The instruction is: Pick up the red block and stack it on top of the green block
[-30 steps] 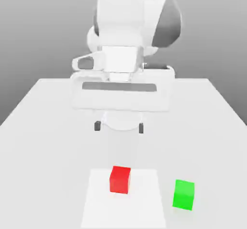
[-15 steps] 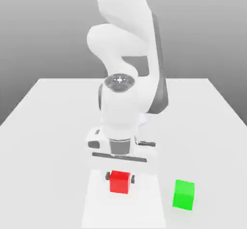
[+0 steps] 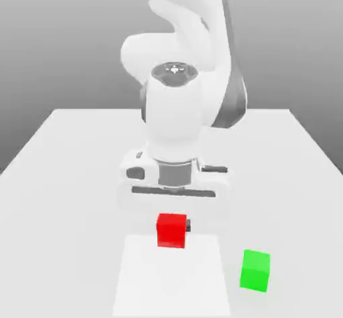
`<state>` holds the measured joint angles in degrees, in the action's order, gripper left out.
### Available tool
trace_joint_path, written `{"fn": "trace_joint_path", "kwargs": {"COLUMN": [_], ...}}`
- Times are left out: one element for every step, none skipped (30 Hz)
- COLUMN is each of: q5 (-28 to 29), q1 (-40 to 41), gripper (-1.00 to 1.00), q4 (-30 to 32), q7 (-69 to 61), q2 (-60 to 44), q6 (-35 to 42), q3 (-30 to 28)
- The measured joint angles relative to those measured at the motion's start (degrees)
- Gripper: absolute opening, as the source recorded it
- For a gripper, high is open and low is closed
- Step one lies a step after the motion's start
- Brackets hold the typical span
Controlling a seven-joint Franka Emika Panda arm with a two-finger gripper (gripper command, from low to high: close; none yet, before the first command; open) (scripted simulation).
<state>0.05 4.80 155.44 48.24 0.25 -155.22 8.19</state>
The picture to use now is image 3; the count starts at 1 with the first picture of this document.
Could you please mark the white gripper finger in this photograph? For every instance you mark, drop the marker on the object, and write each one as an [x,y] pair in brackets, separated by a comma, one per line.
[188,225]

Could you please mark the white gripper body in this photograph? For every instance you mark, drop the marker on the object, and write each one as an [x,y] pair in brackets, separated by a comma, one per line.
[174,202]

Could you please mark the small red cube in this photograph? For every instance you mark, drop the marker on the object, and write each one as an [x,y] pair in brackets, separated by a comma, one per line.
[171,233]

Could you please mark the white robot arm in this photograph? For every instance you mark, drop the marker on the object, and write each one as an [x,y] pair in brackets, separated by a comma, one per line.
[174,114]

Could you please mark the small green cube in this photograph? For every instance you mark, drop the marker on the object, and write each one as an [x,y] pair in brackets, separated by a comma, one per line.
[255,272]

